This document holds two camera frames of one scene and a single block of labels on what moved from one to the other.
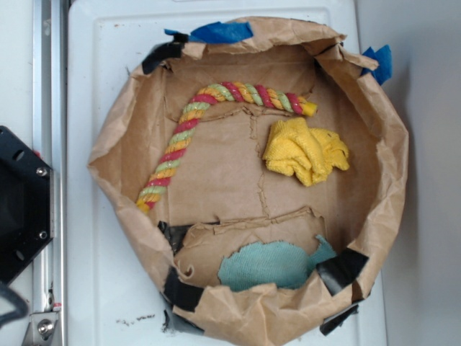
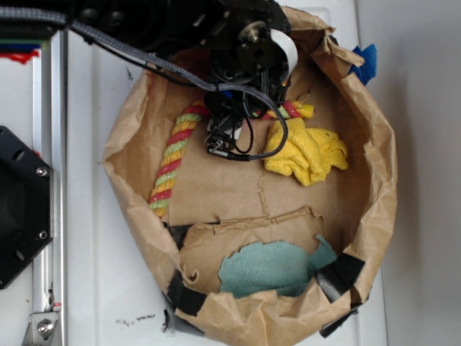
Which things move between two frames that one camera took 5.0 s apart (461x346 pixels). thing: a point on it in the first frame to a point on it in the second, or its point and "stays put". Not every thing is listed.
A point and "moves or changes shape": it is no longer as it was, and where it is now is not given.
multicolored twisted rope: x=193 y=108 moves or changes shape
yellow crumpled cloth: x=293 y=148 stays put
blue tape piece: x=383 y=56 to x=366 y=71
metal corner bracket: x=41 y=329 stays put
